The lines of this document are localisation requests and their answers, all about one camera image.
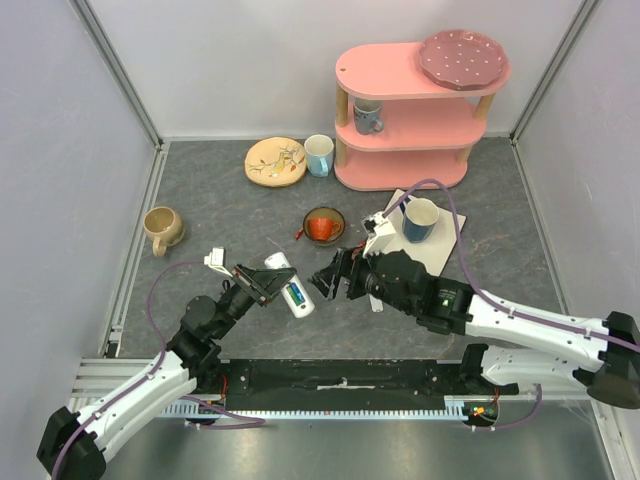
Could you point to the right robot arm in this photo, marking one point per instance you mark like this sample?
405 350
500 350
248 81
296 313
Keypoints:
600 354

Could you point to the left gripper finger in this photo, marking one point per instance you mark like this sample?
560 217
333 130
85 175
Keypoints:
279 274
273 291

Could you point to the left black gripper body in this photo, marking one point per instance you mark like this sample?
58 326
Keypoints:
244 278

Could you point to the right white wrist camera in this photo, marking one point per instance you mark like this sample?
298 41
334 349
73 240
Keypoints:
380 232

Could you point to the white remote control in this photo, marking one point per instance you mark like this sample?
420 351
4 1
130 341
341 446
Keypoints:
279 260

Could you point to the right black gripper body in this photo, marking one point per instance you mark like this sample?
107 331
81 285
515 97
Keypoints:
345 275

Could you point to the pink polka dot plate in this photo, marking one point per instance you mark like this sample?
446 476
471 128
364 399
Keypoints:
462 60

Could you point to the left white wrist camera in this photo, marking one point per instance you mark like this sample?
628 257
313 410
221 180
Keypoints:
215 260

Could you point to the blue battery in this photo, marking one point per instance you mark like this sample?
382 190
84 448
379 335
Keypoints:
296 294

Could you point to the green battery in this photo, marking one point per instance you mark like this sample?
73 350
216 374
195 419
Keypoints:
302 305

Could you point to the orange cup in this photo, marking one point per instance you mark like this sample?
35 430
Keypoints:
321 229

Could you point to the white battery cover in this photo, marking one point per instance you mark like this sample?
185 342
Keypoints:
377 305

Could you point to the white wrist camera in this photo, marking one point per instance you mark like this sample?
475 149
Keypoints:
380 232
215 260

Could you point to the dark blue mug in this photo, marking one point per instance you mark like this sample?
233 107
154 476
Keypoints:
419 218

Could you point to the yellow floral plate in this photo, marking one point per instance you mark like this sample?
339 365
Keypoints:
275 162

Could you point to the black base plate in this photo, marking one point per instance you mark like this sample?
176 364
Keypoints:
346 385

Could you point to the pink three-tier shelf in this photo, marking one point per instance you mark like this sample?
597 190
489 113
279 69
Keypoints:
429 130

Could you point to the grey mug on shelf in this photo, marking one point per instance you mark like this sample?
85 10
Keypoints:
367 116

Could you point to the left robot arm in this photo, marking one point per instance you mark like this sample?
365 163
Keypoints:
79 445

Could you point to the beige ceramic mug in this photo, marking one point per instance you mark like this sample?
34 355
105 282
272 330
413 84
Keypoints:
164 227

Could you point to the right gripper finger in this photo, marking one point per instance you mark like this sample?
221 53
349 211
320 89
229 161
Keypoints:
328 291
328 276

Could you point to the white cable duct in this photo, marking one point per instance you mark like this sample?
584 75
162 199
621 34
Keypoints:
452 410

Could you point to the light blue mug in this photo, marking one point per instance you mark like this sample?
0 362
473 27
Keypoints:
319 151

